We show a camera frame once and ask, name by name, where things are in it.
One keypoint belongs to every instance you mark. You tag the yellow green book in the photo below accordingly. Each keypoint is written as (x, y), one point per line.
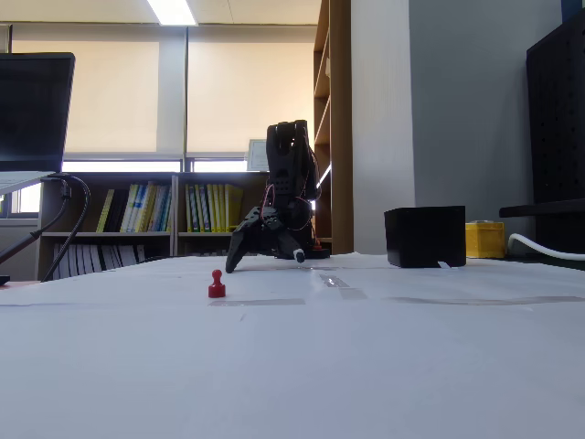
(220, 208)
(209, 208)
(199, 208)
(188, 208)

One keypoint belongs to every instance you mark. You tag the white framed sign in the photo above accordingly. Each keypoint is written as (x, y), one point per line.
(257, 155)

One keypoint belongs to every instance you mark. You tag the yellow white book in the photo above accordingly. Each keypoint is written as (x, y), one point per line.
(130, 208)

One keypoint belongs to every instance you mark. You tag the green table mat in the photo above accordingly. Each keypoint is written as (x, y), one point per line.
(548, 265)

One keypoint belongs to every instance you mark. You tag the blue white book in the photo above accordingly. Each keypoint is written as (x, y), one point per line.
(141, 208)

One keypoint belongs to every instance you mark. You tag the black pegboard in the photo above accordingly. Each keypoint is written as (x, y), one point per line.
(557, 114)

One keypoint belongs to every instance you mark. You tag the low wooden bookshelf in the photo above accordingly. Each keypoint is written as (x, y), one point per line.
(178, 201)

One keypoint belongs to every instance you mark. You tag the slanted yellow book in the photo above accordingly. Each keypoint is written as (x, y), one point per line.
(104, 210)

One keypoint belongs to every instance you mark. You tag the yellow cardboard box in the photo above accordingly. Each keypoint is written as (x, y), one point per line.
(484, 240)

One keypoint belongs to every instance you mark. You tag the black white binder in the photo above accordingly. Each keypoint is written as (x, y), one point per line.
(99, 258)
(59, 263)
(132, 253)
(114, 256)
(88, 258)
(75, 260)

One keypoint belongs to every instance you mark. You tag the white paper sheet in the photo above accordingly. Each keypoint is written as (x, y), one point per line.
(434, 283)
(114, 375)
(137, 290)

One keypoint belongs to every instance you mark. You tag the black laptop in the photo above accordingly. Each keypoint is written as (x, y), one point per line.
(32, 110)

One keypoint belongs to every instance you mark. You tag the black plastic box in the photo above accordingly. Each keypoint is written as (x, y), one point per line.
(425, 235)

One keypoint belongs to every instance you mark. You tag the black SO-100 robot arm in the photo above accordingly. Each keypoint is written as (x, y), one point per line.
(285, 155)

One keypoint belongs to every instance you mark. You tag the beige roller blind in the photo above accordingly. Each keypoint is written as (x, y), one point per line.
(247, 82)
(114, 91)

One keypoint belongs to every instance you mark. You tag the ceiling light panel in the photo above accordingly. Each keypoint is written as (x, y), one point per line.
(171, 11)

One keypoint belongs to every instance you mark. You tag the black metal shelf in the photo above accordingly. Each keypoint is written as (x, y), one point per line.
(544, 209)

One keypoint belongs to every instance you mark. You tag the red pawn piece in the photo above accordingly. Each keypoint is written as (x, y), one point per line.
(215, 288)

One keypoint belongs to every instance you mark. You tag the tall wooden bookshelf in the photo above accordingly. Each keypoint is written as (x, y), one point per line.
(340, 91)

